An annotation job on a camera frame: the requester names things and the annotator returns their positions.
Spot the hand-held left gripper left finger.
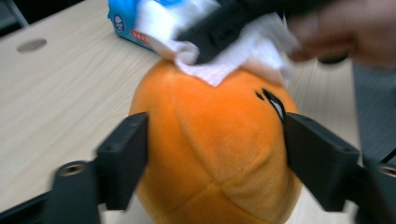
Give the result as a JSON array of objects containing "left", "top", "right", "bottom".
[{"left": 96, "top": 112, "right": 149, "bottom": 212}]

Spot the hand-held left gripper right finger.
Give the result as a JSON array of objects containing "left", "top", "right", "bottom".
[{"left": 283, "top": 112, "right": 364, "bottom": 213}]

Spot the white wet wipe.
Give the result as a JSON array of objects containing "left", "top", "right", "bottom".
[{"left": 134, "top": 0, "right": 302, "bottom": 88}]

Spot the orange round fruit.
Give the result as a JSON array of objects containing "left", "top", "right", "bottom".
[{"left": 129, "top": 59, "right": 303, "bottom": 224}]

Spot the blue wet wipe pack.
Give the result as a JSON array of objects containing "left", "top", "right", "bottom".
[{"left": 106, "top": 0, "right": 176, "bottom": 53}]

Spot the white metal stand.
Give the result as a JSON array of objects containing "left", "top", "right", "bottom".
[{"left": 4, "top": 0, "right": 31, "bottom": 29}]

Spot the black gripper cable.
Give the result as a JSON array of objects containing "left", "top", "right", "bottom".
[{"left": 378, "top": 151, "right": 396, "bottom": 165}]

